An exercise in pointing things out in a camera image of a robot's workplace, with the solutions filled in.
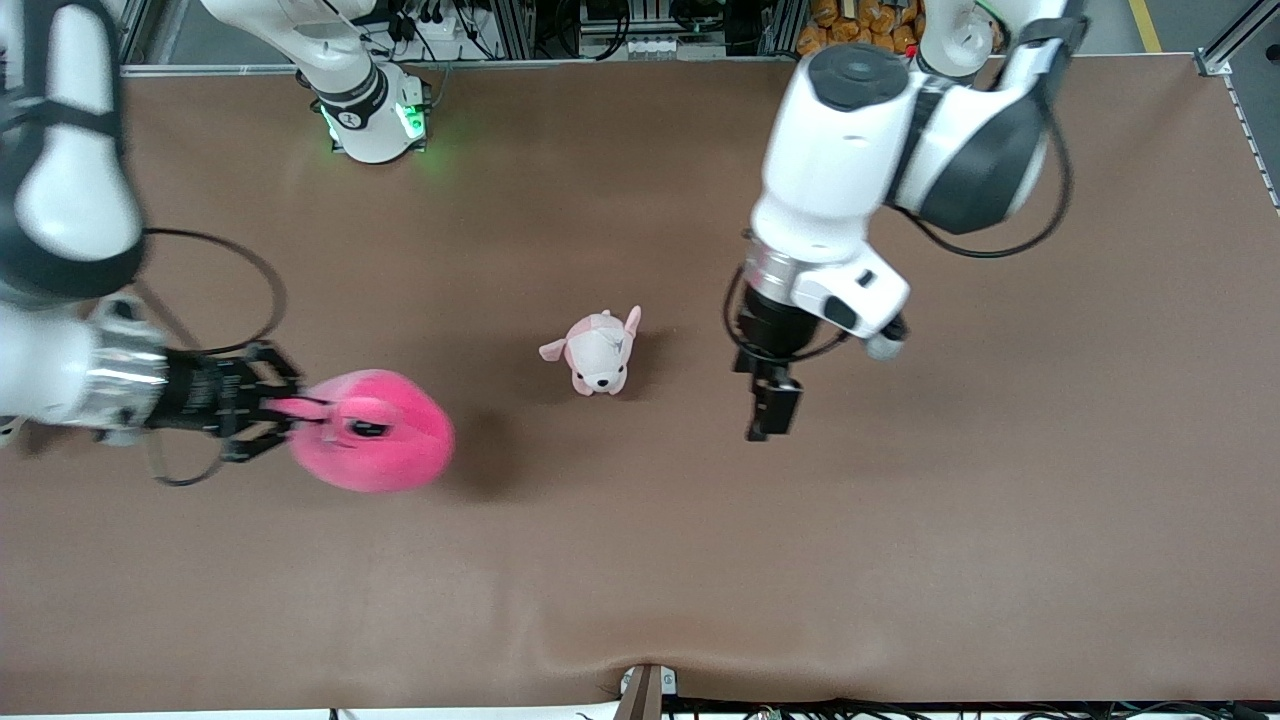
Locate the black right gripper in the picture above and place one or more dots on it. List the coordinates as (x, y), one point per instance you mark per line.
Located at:
(198, 393)

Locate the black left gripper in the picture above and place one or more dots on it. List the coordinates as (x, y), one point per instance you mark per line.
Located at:
(771, 331)

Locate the hot pink round plush toy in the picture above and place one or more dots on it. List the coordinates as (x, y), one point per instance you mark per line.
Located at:
(385, 435)

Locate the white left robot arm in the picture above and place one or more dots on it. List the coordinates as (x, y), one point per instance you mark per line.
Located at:
(840, 150)

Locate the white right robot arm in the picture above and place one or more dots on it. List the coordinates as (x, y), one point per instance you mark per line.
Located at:
(70, 200)

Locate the brown table mat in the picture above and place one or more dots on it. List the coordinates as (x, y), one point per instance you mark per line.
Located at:
(700, 560)

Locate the pale pink dog plush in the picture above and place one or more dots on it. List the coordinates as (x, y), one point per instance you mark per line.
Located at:
(598, 352)

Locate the grey white husky plush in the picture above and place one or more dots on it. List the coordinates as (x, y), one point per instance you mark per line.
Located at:
(10, 432)

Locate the white power strip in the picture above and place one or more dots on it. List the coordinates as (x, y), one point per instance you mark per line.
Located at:
(650, 47)

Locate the orange snack bag pile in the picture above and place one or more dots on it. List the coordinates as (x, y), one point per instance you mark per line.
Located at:
(860, 28)

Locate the metal post with bracket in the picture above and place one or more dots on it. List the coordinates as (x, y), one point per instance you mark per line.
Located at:
(645, 695)

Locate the aluminium table edge rail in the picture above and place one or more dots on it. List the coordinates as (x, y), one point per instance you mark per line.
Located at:
(620, 64)

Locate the aluminium frame struts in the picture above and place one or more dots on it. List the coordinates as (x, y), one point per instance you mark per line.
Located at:
(135, 35)

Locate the aluminium corner frame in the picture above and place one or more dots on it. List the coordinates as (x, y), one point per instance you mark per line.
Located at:
(1225, 50)

